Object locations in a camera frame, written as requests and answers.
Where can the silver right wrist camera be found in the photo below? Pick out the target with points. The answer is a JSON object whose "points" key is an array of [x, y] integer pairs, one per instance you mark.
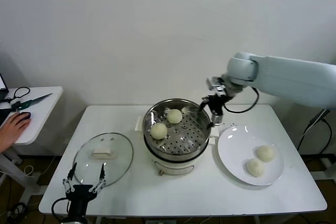
{"points": [[216, 87]]}

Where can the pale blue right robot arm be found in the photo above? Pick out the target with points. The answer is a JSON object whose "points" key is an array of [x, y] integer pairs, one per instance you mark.
{"points": [[288, 77]]}

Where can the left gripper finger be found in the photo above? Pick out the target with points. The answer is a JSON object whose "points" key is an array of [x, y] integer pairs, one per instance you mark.
{"points": [[69, 184], [99, 183]]}

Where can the black laptop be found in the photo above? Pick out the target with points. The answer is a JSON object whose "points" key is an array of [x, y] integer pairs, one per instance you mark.
{"points": [[2, 94]]}

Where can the glass pot lid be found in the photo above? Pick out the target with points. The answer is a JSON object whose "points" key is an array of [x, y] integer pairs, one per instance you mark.
{"points": [[118, 155]]}

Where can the person's bare hand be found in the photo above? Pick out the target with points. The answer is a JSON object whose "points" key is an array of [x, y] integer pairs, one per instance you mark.
{"points": [[14, 129]]}

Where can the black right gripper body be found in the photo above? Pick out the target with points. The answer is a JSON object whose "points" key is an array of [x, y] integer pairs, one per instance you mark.
{"points": [[218, 103]]}

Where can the white steamed baozi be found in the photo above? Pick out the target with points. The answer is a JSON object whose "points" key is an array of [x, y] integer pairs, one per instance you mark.
{"points": [[174, 116], [254, 167], [265, 153], [158, 130]]}

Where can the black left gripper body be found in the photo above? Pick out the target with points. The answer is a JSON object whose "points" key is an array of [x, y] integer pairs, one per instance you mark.
{"points": [[78, 197]]}

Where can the perforated steel steamer basket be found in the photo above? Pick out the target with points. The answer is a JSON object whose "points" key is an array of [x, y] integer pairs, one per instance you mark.
{"points": [[189, 134]]}

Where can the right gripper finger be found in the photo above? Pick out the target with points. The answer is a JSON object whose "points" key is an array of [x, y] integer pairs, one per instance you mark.
{"points": [[216, 119], [204, 102]]}

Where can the white electric cooking pot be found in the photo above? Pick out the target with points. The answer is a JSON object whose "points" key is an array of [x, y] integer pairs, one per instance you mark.
{"points": [[173, 166]]}

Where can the white side table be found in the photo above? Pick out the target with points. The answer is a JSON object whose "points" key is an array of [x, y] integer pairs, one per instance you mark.
{"points": [[42, 119]]}

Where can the white floor frame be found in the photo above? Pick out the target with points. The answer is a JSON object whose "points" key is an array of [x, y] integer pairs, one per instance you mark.
{"points": [[324, 159]]}

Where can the white round plate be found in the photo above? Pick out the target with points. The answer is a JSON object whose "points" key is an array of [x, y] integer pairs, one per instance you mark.
{"points": [[236, 150]]}

